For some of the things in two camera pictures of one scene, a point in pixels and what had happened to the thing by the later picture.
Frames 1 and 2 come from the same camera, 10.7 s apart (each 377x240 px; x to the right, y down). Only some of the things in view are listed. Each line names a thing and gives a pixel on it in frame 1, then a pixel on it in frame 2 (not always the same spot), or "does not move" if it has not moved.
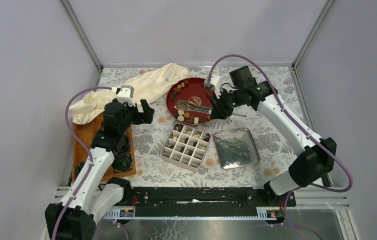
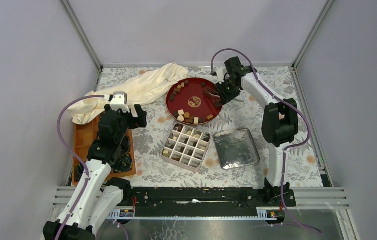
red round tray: [194, 90] does not move
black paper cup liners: [121, 162] does not move
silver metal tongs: [184, 105] to [214, 94]
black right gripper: [219, 112] to [225, 97]
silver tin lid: [236, 148] does not move
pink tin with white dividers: [186, 146] does not move
